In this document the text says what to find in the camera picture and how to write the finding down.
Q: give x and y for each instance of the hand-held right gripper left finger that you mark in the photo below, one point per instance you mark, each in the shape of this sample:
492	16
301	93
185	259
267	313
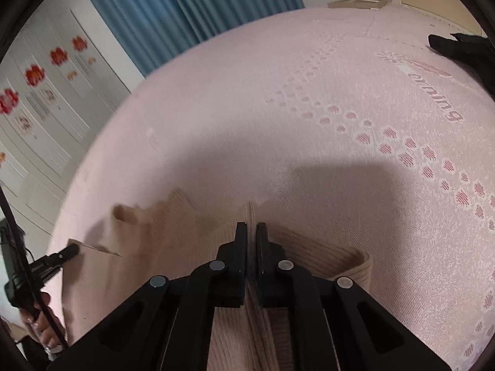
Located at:
240	239

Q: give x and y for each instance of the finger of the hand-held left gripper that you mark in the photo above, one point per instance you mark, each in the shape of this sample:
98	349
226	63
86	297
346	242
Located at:
65	254

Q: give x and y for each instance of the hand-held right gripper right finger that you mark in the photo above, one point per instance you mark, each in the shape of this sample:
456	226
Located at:
263	239

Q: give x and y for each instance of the beige knitted sweater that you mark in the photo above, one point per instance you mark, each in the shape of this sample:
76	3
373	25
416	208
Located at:
162	247

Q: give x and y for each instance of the person's left hand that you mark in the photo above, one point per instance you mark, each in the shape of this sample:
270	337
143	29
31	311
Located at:
38	326

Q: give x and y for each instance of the white wardrobe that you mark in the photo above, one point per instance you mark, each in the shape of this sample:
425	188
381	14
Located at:
58	123

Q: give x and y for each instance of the white floral door sticker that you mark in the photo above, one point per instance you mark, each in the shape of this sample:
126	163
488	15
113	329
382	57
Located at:
25	123
49	96

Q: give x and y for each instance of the pink patterned bed mattress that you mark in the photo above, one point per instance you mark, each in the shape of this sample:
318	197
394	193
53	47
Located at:
270	104

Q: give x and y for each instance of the red paper cutout decoration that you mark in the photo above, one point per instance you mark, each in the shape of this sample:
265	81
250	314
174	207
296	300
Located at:
8	100
58	57
79	43
34	75

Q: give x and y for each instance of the blue curtain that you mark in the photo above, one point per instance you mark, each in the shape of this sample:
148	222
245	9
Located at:
174	7

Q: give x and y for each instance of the flat cardboard box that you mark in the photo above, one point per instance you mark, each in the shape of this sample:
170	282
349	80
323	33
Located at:
355	3

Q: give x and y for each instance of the black puffer jacket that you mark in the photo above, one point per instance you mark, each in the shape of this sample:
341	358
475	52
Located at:
468	52

